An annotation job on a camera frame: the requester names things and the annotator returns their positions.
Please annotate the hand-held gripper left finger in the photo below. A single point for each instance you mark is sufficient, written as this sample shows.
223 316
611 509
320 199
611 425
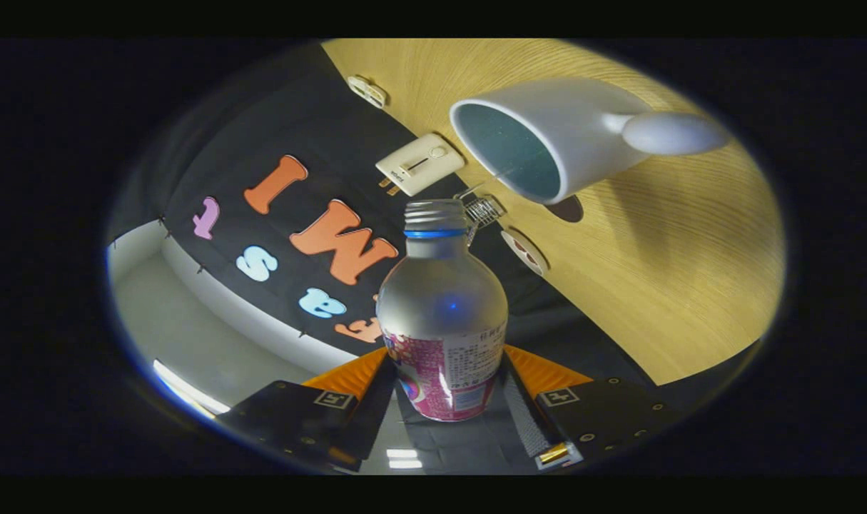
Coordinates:
372 421

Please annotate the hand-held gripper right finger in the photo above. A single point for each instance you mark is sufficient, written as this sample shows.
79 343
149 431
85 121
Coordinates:
526 421

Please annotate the silver juice bottle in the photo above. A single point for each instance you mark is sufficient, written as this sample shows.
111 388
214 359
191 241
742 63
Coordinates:
440 307

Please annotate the dark brown round coaster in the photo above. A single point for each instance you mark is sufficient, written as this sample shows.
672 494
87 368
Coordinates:
570 210

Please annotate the white cup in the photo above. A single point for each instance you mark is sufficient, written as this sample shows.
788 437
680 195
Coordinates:
583 121

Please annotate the ceiling light panel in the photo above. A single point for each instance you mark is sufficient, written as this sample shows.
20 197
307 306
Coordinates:
403 458
190 389

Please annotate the brown meat piece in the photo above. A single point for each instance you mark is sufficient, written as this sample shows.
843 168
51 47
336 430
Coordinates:
532 261
519 247

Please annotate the white oval plate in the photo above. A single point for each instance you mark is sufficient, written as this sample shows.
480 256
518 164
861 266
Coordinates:
508 239

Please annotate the wooden table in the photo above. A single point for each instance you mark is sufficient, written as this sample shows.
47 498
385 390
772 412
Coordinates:
676 271

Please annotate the white toaster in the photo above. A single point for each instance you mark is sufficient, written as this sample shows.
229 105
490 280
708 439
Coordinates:
422 164

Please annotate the black backdrop cloth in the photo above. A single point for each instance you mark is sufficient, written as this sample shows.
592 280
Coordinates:
297 121

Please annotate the white divided condiment dish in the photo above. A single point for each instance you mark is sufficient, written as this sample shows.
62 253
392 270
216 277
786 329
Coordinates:
365 91

